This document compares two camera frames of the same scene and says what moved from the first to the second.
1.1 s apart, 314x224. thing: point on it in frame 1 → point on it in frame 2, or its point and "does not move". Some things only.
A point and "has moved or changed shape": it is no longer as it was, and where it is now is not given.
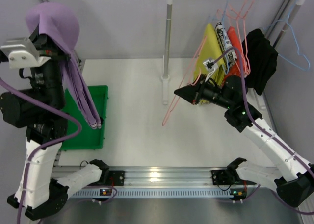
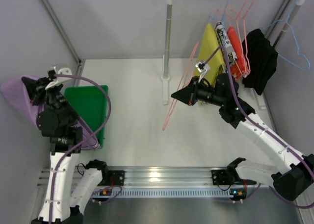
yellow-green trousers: [210, 63] does not move
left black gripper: [42, 41] → [39, 87]
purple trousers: [60, 24] → [16, 88]
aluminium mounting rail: [157, 176] does not move
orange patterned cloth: [237, 69] does not move
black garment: [261, 57] does not move
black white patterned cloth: [231, 55] does not move
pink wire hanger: [197, 56] has moved or changed shape
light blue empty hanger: [286, 20] does not move
